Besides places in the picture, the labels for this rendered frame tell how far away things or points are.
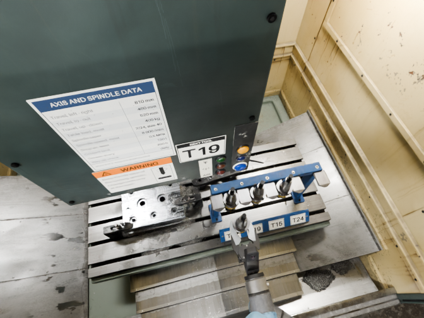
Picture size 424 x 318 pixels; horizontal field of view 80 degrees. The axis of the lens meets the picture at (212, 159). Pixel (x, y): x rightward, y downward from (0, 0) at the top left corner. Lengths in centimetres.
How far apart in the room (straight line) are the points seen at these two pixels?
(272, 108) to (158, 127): 174
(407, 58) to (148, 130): 97
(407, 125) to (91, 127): 107
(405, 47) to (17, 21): 111
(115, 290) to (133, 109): 135
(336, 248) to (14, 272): 167
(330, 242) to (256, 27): 133
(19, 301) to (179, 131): 142
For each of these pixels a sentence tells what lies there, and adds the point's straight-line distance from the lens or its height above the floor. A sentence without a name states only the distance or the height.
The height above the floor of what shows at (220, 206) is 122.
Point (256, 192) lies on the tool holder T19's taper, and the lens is 99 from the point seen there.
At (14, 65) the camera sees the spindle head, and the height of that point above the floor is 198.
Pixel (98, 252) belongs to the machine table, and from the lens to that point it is 140.
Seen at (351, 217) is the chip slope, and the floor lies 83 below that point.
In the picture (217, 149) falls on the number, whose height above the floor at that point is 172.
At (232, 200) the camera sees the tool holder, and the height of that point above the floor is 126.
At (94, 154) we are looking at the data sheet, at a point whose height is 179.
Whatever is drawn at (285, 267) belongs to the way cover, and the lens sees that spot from 150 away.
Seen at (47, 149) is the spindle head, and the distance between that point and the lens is 48.
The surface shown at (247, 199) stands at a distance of 102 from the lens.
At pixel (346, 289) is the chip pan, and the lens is 165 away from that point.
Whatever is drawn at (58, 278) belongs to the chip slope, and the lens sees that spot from 171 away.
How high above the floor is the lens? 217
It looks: 61 degrees down
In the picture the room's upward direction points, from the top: 2 degrees counter-clockwise
